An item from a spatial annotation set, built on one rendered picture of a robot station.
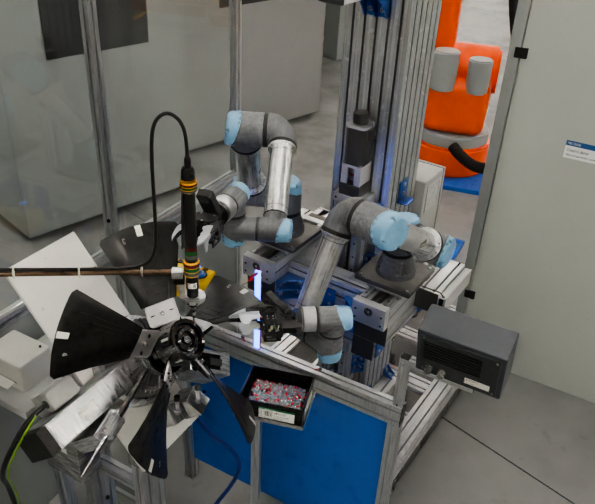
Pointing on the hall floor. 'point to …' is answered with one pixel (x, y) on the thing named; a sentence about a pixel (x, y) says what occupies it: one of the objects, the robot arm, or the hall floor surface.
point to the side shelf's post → (65, 488)
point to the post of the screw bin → (256, 465)
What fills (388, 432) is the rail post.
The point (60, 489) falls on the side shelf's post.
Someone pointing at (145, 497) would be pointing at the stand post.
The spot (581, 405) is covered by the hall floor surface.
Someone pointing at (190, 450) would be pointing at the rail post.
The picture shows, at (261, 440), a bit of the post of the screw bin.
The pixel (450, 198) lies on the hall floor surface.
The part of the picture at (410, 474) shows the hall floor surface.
